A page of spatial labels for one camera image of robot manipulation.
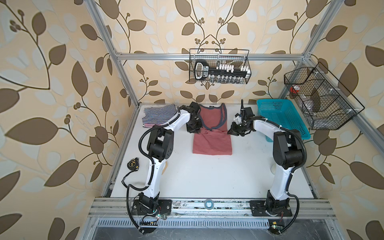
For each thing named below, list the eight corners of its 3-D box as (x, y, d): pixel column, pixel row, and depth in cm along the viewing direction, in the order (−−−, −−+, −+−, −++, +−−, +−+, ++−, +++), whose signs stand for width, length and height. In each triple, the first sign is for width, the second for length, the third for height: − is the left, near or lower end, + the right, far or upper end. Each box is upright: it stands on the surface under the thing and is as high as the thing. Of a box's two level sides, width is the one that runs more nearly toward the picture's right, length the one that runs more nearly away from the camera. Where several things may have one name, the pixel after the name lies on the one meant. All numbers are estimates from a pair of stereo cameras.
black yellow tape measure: (127, 175, 88) (124, 173, 85) (131, 160, 94) (129, 157, 91) (136, 175, 88) (134, 173, 85) (140, 160, 94) (138, 157, 90)
